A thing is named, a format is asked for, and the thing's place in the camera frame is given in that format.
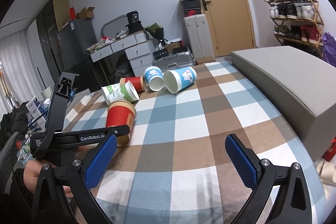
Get blue white paper cup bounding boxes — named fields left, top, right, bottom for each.
left=143, top=66, right=165, bottom=92

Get purple bag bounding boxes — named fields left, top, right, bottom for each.
left=321, top=32, right=336, bottom=67

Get white drawer desk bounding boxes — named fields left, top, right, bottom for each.
left=90, top=31, right=157, bottom=77

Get black bag on desk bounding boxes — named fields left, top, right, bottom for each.
left=126, top=10, right=143, bottom=35

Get dark refrigerator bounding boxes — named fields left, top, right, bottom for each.
left=58, top=19, right=107, bottom=92

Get wooden shoe rack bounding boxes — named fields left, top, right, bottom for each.
left=264, top=0, right=324, bottom=58

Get silver flat suitcase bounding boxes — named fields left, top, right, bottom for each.
left=152, top=52, right=195, bottom=72

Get white green paper cup left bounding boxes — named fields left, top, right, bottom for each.
left=101, top=81, right=139, bottom=106

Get red paper cup back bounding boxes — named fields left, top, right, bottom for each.
left=120, top=76, right=145, bottom=93

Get white milk carton box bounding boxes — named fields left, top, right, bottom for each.
left=26, top=97, right=46, bottom=131

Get checkered bed sheet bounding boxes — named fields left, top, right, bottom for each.
left=61, top=61, right=332, bottom=224

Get red kraft paper cup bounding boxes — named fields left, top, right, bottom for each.
left=105, top=100, right=137, bottom=147

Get stacked shoe boxes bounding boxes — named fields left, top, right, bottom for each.
left=179, top=0, right=202, bottom=17

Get grey padded bed footboard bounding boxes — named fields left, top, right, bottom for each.
left=231, top=46, right=335, bottom=161

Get blue cartoon paper cup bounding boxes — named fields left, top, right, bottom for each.
left=163, top=67, right=197, bottom=94

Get person's left hand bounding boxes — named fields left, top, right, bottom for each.
left=21, top=159, right=56, bottom=202

